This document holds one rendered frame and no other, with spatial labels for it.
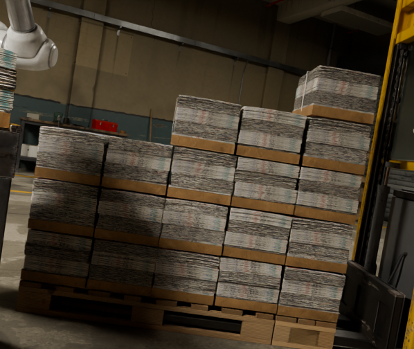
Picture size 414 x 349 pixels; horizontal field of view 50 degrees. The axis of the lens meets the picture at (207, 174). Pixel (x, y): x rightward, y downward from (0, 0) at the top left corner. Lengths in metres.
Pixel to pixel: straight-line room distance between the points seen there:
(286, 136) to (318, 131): 0.14
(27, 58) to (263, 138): 1.12
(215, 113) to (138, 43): 7.14
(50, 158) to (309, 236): 1.20
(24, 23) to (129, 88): 6.84
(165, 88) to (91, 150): 7.18
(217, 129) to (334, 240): 0.73
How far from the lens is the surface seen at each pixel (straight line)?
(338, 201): 2.12
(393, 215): 2.74
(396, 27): 2.85
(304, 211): 2.08
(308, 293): 2.18
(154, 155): 2.00
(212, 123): 2.00
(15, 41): 2.21
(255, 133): 2.02
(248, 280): 2.10
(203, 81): 9.46
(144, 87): 9.02
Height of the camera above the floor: 0.83
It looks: 3 degrees down
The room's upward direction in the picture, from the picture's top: 9 degrees clockwise
